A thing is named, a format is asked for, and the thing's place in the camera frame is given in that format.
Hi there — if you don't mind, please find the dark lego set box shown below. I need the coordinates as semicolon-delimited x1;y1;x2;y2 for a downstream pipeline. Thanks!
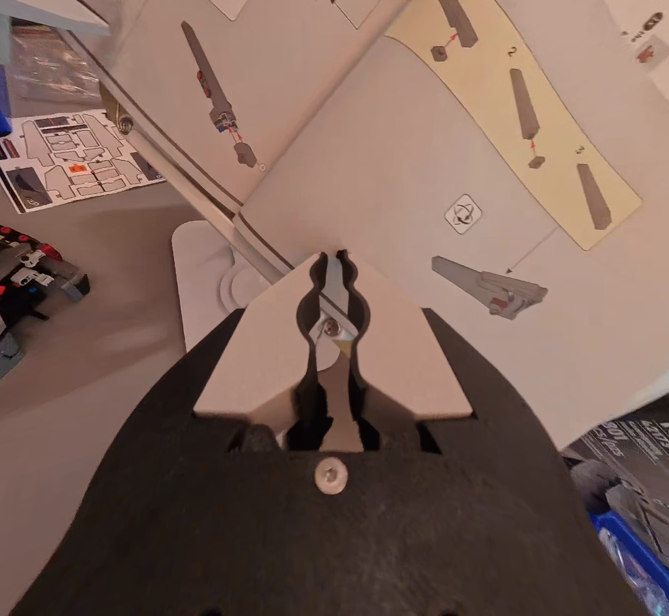
562;402;669;528

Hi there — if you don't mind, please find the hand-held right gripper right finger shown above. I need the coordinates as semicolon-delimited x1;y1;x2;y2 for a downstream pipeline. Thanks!
336;249;474;452

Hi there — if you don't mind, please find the clear bag of lego parts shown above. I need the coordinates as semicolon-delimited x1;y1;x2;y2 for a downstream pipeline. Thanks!
10;25;103;105

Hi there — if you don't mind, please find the blue storage bin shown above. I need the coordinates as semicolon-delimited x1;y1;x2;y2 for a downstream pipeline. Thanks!
588;510;669;616
0;66;12;137

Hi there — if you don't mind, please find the lego sticker sheet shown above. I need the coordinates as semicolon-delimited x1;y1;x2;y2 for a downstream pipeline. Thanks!
0;109;168;215

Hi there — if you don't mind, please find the instruction booklet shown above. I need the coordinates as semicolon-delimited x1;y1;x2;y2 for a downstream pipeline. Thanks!
0;0;669;449

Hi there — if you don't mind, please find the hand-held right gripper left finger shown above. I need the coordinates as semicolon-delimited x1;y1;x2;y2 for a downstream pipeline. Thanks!
193;252;335;452

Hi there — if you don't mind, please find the white stand with metal arms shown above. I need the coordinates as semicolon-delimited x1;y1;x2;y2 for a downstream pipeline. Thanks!
97;80;361;366

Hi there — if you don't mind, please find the grey black lego car model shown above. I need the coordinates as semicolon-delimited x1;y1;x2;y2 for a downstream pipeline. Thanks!
0;225;91;379

